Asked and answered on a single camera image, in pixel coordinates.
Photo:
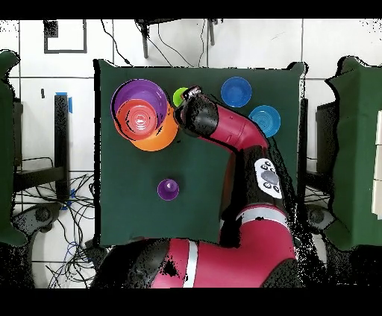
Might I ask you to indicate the black table frame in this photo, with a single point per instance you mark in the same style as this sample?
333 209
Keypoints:
61 143

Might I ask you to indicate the green cup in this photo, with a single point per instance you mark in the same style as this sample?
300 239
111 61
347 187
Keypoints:
178 97

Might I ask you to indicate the small orange bowl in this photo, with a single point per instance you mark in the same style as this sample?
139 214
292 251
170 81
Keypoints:
137 119

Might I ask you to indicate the black power strip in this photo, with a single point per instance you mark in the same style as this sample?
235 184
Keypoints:
95 253

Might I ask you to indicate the dark blue bowl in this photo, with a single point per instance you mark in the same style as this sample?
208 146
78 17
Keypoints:
236 91

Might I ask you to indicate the blue tape strip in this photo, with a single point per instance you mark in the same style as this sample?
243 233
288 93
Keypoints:
70 105

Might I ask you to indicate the black square floor frame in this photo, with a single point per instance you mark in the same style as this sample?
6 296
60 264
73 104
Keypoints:
50 28

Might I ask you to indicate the black chair base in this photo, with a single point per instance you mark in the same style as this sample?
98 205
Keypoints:
319 217
40 214

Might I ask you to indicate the flat-bottomed light blue bowl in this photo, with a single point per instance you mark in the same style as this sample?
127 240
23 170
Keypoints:
268 117

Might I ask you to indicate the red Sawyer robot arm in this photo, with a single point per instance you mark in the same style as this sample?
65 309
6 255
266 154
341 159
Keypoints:
232 128

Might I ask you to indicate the dark green tablecloth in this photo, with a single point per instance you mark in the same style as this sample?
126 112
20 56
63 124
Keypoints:
134 214

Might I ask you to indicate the black tripod stand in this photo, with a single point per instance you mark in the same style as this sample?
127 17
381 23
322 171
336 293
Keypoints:
145 44

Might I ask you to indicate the large yellow-orange bowl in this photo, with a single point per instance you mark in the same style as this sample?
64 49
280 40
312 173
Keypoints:
167 137

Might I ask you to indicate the purple cup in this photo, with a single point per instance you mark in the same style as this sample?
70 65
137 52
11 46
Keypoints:
168 189

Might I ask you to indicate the purple bowl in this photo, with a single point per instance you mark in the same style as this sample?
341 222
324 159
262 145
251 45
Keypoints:
143 89

